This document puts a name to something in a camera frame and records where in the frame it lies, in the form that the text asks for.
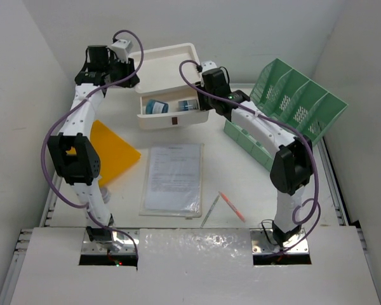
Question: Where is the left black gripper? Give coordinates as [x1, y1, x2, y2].
[105, 56, 140, 89]

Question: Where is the blue-white round tin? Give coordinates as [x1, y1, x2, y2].
[145, 99, 169, 114]
[178, 99, 199, 112]

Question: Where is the white drawer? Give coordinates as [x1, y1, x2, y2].
[137, 88, 209, 130]

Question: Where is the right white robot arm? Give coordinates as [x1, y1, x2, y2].
[197, 62, 313, 247]

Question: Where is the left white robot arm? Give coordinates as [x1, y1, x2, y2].
[44, 40, 139, 244]

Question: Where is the green file organizer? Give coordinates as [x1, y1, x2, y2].
[223, 58, 349, 172]

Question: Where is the yellow plastic folder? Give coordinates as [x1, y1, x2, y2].
[90, 120, 141, 187]

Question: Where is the clear document sleeve with papers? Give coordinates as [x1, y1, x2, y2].
[139, 143, 204, 219]

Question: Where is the green-grey pen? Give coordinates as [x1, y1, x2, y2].
[199, 194, 220, 229]

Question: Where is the orange pen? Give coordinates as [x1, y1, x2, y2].
[218, 191, 246, 222]

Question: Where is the white foam board cover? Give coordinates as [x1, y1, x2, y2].
[11, 227, 379, 304]

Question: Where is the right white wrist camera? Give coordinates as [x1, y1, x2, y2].
[201, 60, 218, 73]

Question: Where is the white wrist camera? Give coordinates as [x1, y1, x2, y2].
[201, 60, 218, 73]
[110, 39, 133, 63]

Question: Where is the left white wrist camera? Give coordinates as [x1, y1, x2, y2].
[110, 39, 133, 63]

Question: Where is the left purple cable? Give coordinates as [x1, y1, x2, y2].
[40, 29, 144, 209]

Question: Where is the purple cable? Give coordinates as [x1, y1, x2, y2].
[178, 60, 321, 252]
[40, 29, 144, 209]

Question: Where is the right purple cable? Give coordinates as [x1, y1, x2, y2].
[178, 60, 321, 252]

